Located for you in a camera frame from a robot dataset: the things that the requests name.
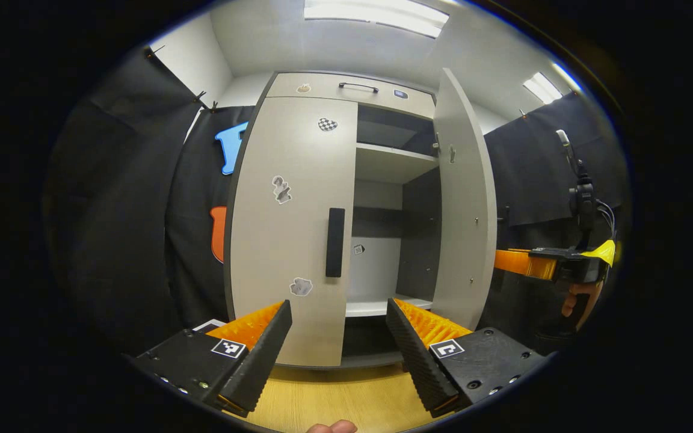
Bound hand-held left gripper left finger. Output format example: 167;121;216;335
127;299;294;419

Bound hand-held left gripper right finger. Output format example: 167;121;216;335
386;298;549;420

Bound cabinet door with grey stickers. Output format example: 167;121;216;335
432;67;497;331

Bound cabinet door with checkered sticker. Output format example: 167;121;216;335
229;96;359;367

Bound beige double-door shoe cabinet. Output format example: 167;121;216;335
223;71;443;369

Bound black backdrop cloth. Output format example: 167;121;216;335
482;90;627;355
46;45;257;355

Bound small ceiling light panel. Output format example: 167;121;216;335
522;60;582;104

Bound long ceiling light panel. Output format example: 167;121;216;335
303;0;449;38

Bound black camera stand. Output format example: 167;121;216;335
556;129;617;248

